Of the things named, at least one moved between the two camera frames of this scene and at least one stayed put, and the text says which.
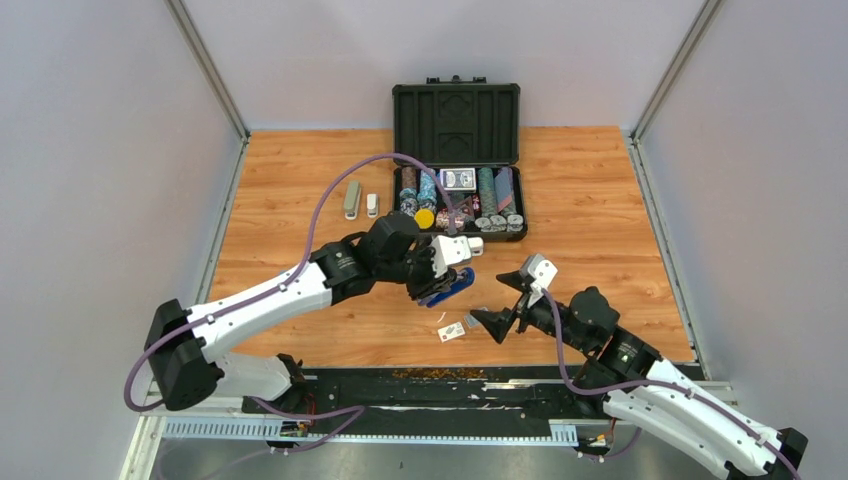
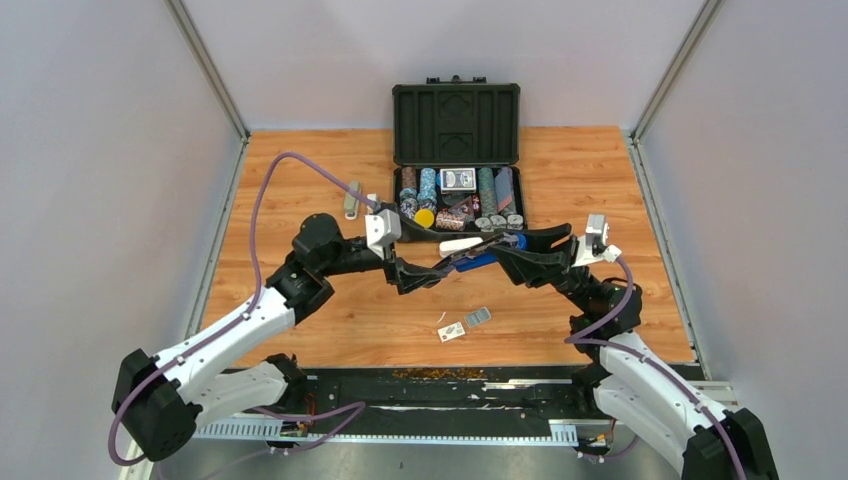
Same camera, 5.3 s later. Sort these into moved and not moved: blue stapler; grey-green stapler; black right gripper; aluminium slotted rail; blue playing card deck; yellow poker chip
Moved: blue stapler; black right gripper
Not moved: yellow poker chip; blue playing card deck; grey-green stapler; aluminium slotted rail
